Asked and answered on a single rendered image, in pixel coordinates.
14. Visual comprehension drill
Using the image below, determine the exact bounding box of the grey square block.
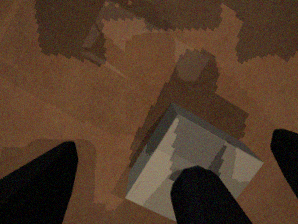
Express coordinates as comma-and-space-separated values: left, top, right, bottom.
125, 101, 263, 222

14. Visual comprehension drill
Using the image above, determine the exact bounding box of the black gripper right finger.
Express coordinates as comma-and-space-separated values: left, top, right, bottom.
270, 128, 298, 198

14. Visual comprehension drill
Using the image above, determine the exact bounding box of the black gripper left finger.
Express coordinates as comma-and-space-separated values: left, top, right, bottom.
0, 141, 78, 224

